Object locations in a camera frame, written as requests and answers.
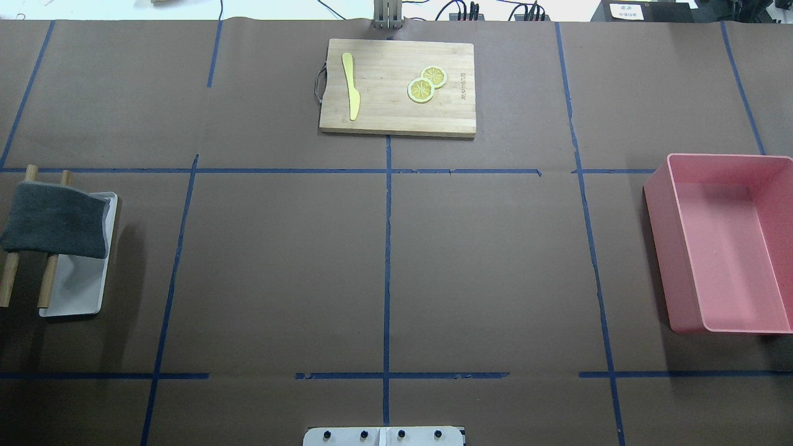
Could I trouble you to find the grey cloth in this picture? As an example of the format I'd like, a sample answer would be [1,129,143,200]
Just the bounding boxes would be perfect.
[2,180,110,259]

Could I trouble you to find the yellow plastic knife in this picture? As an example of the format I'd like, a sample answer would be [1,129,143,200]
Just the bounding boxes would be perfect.
[341,53,361,121]

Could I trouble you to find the lemon slice rear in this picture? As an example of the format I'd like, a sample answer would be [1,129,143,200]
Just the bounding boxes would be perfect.
[420,65,449,89]

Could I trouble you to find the bamboo cutting board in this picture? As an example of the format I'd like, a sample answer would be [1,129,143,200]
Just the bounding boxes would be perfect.
[319,38,478,139]

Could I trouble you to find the white rack tray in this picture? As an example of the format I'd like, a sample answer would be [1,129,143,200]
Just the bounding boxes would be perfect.
[38,191,119,317]

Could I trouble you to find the pink plastic bin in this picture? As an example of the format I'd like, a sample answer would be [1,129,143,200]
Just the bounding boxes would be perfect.
[643,153,792,335]

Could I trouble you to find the black box device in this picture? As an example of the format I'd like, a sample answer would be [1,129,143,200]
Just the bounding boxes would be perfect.
[590,1,694,23]

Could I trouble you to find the wooden rod outer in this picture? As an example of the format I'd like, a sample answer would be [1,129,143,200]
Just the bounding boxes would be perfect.
[1,164,38,307]

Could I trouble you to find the aluminium frame post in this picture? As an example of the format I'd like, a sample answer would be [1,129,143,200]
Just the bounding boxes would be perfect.
[373,0,404,29]

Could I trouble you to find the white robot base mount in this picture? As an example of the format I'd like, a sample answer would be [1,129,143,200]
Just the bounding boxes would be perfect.
[302,426,467,445]

